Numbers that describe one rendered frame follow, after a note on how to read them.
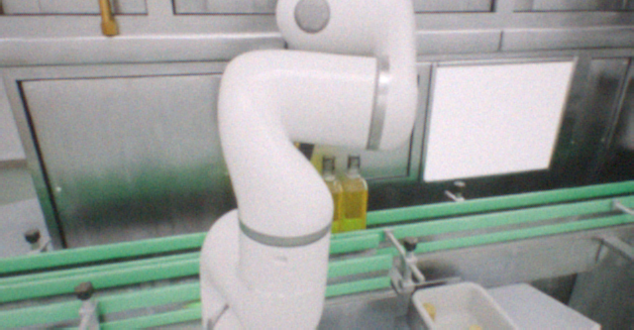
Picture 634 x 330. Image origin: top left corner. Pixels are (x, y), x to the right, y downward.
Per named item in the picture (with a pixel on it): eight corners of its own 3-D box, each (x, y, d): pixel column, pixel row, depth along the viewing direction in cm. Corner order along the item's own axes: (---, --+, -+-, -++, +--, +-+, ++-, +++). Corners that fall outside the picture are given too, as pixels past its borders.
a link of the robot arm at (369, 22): (285, 108, 54) (392, 118, 52) (242, 148, 33) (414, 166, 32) (292, -17, 49) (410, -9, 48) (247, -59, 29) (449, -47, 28)
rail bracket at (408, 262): (391, 257, 92) (395, 211, 87) (425, 308, 76) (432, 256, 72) (379, 258, 91) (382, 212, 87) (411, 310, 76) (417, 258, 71)
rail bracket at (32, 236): (66, 266, 90) (52, 216, 85) (54, 285, 84) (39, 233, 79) (47, 269, 89) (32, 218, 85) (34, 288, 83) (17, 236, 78)
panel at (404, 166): (543, 167, 118) (571, 55, 105) (551, 171, 115) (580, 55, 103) (248, 198, 99) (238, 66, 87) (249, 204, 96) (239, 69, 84)
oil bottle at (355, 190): (357, 245, 97) (361, 168, 89) (365, 259, 92) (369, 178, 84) (336, 248, 96) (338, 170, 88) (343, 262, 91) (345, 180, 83)
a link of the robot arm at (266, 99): (359, 257, 30) (382, 75, 25) (192, 236, 31) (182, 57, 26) (360, 182, 43) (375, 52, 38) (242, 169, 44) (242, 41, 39)
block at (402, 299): (392, 285, 93) (394, 262, 90) (410, 314, 84) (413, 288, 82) (378, 287, 92) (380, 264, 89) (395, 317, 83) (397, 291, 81)
